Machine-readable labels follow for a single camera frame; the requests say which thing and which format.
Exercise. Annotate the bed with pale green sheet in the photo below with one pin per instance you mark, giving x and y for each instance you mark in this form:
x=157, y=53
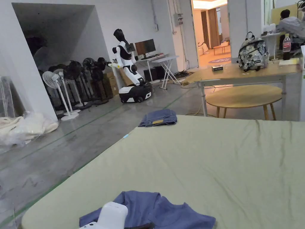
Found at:
x=214, y=167

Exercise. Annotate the pile of bagged white cloth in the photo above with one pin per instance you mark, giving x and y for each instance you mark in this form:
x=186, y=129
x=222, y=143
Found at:
x=23, y=126

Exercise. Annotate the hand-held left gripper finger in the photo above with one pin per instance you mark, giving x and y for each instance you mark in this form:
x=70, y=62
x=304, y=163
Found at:
x=147, y=226

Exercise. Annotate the blue shirt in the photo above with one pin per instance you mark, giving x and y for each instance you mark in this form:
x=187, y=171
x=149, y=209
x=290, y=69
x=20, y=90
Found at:
x=152, y=210

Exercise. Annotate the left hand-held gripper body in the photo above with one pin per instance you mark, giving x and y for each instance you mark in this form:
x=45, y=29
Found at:
x=113, y=214

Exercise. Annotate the grey wall electrical box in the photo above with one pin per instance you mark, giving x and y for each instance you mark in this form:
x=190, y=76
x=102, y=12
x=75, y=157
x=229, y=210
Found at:
x=177, y=19

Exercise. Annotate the stack of brown cartons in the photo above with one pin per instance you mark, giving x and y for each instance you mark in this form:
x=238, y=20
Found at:
x=110, y=82

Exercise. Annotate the white desk with monitor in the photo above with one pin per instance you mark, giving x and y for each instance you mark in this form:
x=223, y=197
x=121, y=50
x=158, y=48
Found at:
x=145, y=47

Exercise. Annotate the white and black humanoid robot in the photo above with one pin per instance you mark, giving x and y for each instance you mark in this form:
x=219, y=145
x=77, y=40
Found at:
x=126, y=54

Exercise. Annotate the row of standing fans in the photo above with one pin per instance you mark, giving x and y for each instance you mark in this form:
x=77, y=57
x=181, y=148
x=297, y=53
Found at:
x=71, y=78

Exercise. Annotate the folded blue jeans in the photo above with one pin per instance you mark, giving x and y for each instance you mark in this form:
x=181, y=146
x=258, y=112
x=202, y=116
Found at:
x=158, y=118

